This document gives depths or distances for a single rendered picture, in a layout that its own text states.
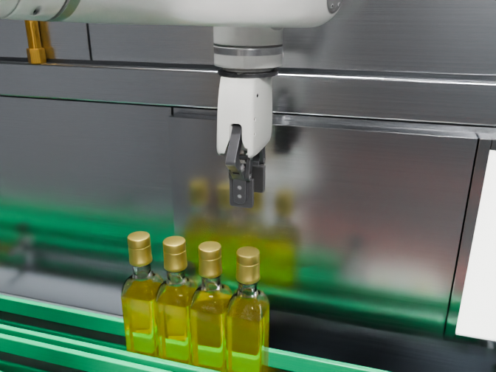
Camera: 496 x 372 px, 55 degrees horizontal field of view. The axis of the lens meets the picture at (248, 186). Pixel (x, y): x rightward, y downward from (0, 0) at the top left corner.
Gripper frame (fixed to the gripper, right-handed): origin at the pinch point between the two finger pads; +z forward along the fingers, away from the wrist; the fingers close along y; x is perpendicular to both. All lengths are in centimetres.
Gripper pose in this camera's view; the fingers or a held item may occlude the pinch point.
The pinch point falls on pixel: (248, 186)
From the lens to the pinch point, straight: 65.1
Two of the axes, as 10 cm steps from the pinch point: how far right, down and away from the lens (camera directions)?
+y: -2.9, 3.4, -8.9
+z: 0.0, 9.3, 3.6
